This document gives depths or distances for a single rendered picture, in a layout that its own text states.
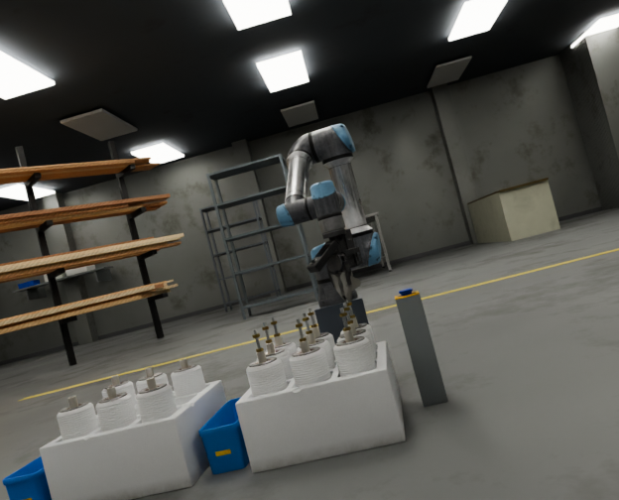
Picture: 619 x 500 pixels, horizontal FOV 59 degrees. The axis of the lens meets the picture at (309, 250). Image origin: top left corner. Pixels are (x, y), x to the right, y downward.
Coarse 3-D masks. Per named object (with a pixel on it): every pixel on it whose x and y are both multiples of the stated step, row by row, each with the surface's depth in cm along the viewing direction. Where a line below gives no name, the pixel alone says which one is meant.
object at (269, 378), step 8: (280, 360) 144; (248, 368) 142; (256, 368) 140; (264, 368) 140; (272, 368) 140; (280, 368) 142; (248, 376) 142; (256, 376) 140; (264, 376) 140; (272, 376) 140; (280, 376) 142; (256, 384) 140; (264, 384) 140; (272, 384) 140; (280, 384) 141; (256, 392) 141; (264, 392) 140; (272, 392) 140
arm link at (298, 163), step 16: (304, 144) 203; (288, 160) 202; (304, 160) 198; (288, 176) 193; (304, 176) 190; (288, 192) 183; (304, 192) 183; (288, 208) 176; (304, 208) 174; (288, 224) 178
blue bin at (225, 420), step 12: (228, 408) 169; (216, 420) 158; (228, 420) 167; (204, 432) 144; (216, 432) 143; (228, 432) 143; (240, 432) 145; (204, 444) 144; (216, 444) 144; (228, 444) 143; (240, 444) 144; (216, 456) 144; (228, 456) 143; (240, 456) 143; (216, 468) 144; (228, 468) 144; (240, 468) 143
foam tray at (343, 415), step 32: (384, 352) 153; (288, 384) 149; (320, 384) 135; (352, 384) 134; (384, 384) 133; (256, 416) 137; (288, 416) 136; (320, 416) 135; (352, 416) 134; (384, 416) 133; (256, 448) 137; (288, 448) 136; (320, 448) 135; (352, 448) 134
